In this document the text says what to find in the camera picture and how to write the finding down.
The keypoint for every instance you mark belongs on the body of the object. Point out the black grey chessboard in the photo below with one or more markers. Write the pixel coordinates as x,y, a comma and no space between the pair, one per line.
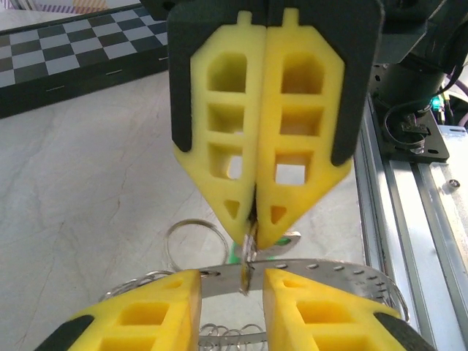
73,47

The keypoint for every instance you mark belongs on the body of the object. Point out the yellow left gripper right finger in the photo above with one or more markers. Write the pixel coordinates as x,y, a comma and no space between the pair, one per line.
329,321

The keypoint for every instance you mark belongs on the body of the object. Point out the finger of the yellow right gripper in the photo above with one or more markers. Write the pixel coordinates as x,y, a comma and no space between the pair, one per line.
303,120
226,109

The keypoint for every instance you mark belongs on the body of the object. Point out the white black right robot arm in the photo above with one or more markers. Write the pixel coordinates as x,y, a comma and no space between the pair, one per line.
409,84

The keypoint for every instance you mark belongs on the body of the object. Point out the key with green head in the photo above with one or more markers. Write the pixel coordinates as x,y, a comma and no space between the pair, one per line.
283,246

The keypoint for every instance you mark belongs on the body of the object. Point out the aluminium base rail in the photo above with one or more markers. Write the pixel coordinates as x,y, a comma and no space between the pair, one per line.
420,237

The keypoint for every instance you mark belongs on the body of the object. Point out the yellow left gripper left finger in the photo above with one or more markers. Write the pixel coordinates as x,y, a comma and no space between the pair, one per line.
146,318

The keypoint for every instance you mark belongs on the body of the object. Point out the metal keyring bunch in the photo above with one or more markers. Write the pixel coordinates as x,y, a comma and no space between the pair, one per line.
219,285

